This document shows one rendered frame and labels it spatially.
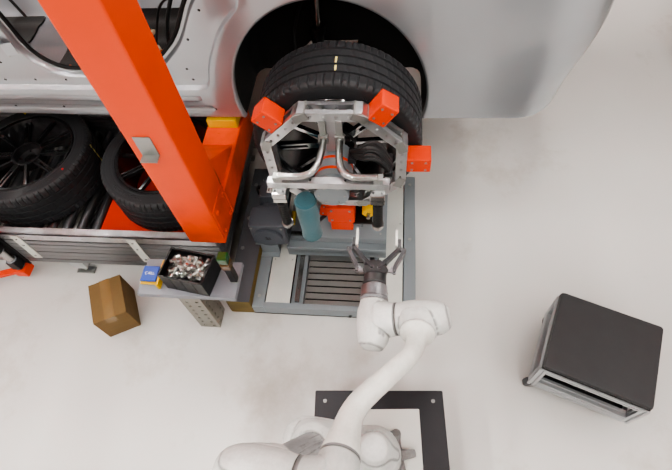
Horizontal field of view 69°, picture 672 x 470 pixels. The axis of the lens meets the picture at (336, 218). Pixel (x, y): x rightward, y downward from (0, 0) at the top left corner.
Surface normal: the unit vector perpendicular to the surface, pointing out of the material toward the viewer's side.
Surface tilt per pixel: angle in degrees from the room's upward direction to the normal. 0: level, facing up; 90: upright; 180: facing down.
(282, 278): 0
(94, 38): 90
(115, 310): 0
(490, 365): 0
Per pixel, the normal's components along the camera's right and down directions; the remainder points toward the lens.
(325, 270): -0.07, -0.55
